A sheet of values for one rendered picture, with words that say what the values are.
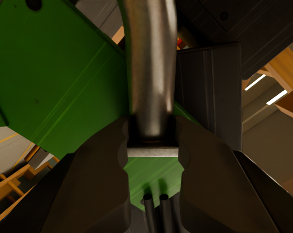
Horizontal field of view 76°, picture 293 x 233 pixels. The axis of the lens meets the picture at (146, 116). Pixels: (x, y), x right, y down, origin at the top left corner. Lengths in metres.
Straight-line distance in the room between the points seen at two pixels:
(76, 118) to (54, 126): 0.02
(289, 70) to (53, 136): 0.94
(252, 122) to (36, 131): 7.59
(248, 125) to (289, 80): 6.73
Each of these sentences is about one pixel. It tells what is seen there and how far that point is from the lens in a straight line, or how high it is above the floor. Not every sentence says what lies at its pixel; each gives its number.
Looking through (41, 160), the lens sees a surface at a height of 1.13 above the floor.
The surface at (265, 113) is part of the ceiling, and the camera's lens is 7.70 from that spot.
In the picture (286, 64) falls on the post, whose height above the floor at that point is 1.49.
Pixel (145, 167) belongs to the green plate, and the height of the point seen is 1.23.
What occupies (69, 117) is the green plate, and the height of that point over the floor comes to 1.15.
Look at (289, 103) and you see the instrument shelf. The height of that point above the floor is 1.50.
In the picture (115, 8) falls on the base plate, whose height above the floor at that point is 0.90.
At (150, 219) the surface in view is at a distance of 0.22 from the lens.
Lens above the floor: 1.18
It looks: 4 degrees up
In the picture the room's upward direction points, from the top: 135 degrees clockwise
